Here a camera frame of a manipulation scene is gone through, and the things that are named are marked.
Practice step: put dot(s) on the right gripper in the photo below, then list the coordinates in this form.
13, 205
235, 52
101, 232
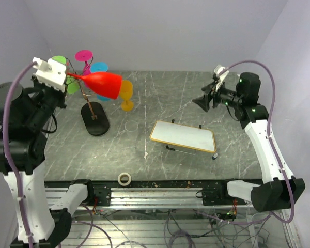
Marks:
204, 101

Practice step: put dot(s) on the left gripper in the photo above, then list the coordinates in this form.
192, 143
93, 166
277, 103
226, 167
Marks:
61, 93

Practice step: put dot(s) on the green plastic wine glass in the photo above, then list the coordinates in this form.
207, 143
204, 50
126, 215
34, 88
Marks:
72, 84

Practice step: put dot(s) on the pink plastic wine glass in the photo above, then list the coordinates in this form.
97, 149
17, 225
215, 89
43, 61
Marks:
85, 56

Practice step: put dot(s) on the blue plastic wine glass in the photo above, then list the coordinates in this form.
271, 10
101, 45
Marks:
100, 67

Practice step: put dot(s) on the red plastic wine glass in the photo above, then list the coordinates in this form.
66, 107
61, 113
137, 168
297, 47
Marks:
102, 83

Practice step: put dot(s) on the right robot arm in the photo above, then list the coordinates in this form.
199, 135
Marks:
280, 189

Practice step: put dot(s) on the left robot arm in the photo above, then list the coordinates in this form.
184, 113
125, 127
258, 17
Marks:
23, 115

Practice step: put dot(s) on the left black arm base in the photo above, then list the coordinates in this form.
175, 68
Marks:
100, 195

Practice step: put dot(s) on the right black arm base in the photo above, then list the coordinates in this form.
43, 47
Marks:
214, 192

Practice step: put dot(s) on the orange plastic wine glass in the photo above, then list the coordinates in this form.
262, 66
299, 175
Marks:
126, 92

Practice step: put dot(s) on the black marker pen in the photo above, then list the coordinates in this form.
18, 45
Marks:
191, 152

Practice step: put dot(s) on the white tape roll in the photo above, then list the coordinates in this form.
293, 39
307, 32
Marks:
124, 179

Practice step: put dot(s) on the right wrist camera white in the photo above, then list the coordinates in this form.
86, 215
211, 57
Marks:
221, 73

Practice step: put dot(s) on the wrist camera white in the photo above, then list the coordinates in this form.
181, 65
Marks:
51, 73
221, 73

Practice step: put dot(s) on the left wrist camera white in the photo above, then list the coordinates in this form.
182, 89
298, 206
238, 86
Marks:
51, 73

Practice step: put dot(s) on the copper wire wine glass rack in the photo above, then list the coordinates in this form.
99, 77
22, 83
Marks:
93, 115

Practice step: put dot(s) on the small whiteboard wooden frame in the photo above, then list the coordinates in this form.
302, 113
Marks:
183, 136

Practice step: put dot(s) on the aluminium rail frame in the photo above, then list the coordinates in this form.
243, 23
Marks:
156, 198

